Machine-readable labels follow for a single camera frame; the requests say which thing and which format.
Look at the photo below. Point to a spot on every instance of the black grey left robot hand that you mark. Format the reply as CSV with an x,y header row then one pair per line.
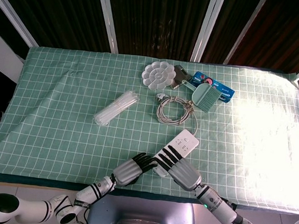
x,y
128,170

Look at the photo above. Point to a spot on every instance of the black grey right robot hand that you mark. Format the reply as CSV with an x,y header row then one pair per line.
x,y
186,174

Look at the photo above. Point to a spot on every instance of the white multi-socket power strip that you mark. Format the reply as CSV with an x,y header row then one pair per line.
x,y
186,141

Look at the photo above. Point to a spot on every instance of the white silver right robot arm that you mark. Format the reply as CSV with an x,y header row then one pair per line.
x,y
217,202

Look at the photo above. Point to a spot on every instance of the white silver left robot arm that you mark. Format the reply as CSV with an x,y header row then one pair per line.
x,y
87,193

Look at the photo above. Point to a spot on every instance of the grey robot torso base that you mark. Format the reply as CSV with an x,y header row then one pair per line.
x,y
142,216

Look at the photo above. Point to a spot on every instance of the pack of clear straws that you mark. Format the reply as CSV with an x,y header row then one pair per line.
x,y
116,107

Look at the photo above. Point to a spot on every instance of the green checked tablecloth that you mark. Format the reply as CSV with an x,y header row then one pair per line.
x,y
60,136

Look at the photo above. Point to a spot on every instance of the green dustpan with brush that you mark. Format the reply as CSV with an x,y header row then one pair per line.
x,y
211,98

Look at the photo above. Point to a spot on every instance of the mint green mini dustpan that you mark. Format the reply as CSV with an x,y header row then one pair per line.
x,y
199,93

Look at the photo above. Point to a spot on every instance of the dark teal under mat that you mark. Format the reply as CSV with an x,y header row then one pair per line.
x,y
44,182

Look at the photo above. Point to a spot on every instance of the blue toothpaste box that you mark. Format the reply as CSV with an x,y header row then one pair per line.
x,y
224,92

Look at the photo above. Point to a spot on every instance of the white flower paint palette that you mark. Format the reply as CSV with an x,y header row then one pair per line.
x,y
158,75

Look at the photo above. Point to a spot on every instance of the dark brown curtain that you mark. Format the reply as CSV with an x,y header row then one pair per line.
x,y
158,20

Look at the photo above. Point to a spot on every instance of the white frame post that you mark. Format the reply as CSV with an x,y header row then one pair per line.
x,y
108,19
15,18
243,31
206,26

